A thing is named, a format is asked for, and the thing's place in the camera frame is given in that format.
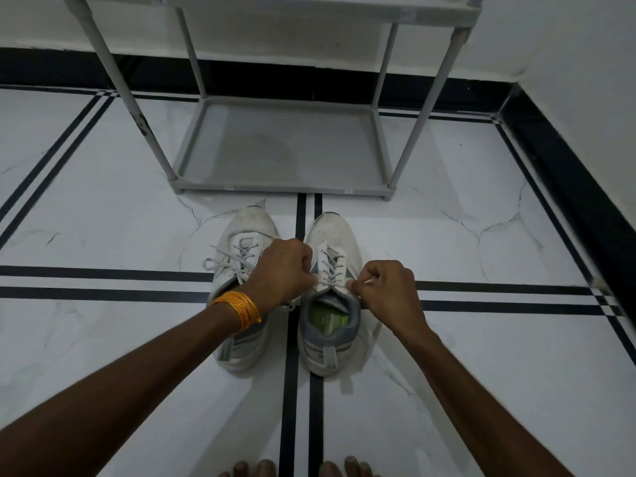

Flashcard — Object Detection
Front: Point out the person's foot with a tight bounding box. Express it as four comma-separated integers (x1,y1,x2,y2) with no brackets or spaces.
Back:
319,455,382,477
219,459,277,477

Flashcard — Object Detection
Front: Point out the person's right hand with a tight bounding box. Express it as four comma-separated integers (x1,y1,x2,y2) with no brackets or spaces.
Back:
345,260,419,339

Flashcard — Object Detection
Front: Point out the person's right forearm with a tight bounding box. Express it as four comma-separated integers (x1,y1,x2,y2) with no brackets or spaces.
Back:
397,327,577,477

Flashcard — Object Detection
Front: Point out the white grey sneaker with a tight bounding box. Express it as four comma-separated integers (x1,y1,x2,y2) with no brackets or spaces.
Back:
296,212,372,378
202,206,299,374

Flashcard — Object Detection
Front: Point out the person's right foot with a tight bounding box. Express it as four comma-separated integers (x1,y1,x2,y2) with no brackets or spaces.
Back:
319,455,382,477

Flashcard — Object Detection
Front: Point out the orange thread wristband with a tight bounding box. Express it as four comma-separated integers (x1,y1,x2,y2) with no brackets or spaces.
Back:
210,291,263,334

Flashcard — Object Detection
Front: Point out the grey metal shoe rack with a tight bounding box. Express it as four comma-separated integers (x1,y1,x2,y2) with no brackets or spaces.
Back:
61,0,486,202

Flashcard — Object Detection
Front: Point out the person's left foot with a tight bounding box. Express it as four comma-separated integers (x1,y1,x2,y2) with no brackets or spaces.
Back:
219,459,277,477

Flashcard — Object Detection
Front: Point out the person's left forearm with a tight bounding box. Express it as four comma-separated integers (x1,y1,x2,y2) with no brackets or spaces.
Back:
0,303,242,477

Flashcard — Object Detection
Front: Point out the person's left hand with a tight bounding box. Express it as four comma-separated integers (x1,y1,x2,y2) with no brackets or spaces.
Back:
242,238,319,317

